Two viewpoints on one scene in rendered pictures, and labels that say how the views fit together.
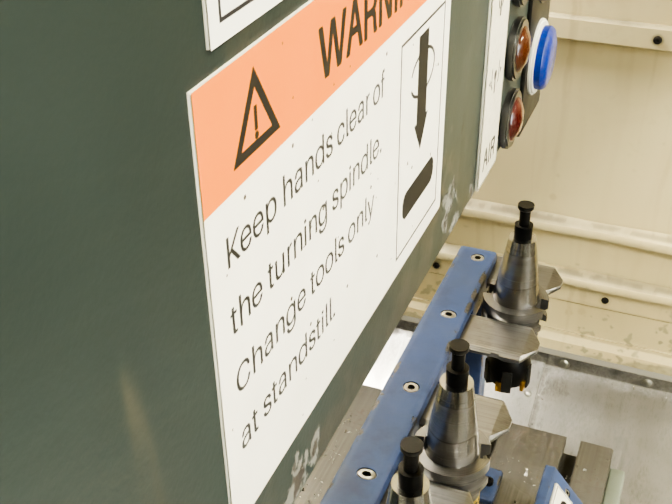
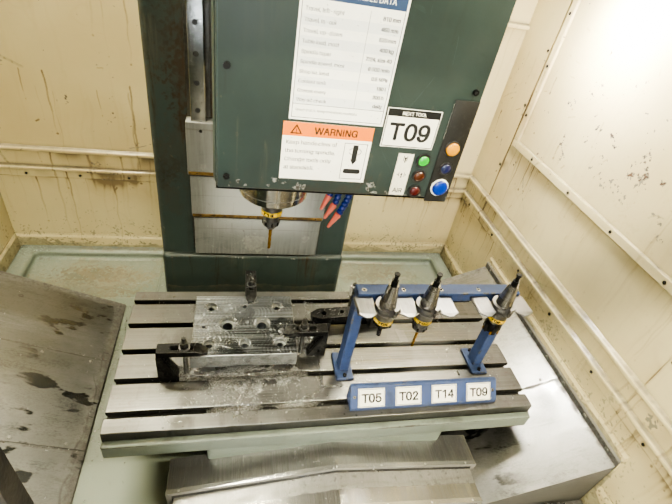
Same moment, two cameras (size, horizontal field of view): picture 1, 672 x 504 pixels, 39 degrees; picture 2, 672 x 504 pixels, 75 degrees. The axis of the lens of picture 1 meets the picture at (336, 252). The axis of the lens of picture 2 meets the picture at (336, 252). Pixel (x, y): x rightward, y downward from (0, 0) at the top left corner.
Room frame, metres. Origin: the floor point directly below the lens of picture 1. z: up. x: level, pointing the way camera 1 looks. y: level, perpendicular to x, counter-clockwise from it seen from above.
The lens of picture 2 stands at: (-0.19, -0.59, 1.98)
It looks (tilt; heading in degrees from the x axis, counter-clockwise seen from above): 37 degrees down; 51
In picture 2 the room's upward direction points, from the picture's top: 11 degrees clockwise
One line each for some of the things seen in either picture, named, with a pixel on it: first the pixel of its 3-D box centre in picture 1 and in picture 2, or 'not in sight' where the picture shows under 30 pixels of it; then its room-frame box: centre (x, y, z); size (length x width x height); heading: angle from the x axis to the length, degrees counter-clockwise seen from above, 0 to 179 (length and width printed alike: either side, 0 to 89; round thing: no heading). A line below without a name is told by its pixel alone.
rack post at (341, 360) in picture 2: not in sight; (350, 334); (0.42, 0.02, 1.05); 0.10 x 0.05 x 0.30; 67
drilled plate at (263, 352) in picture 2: not in sight; (244, 329); (0.19, 0.23, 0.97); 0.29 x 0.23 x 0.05; 157
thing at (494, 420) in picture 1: (469, 415); (446, 307); (0.60, -0.11, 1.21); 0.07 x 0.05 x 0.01; 67
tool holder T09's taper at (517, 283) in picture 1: (519, 267); (509, 294); (0.75, -0.17, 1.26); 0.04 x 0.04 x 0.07
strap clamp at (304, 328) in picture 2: not in sight; (305, 335); (0.33, 0.13, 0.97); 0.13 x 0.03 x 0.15; 157
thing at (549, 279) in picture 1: (527, 277); (520, 306); (0.80, -0.19, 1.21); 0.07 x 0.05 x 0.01; 67
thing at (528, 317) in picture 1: (514, 306); (502, 306); (0.75, -0.17, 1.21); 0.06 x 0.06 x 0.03
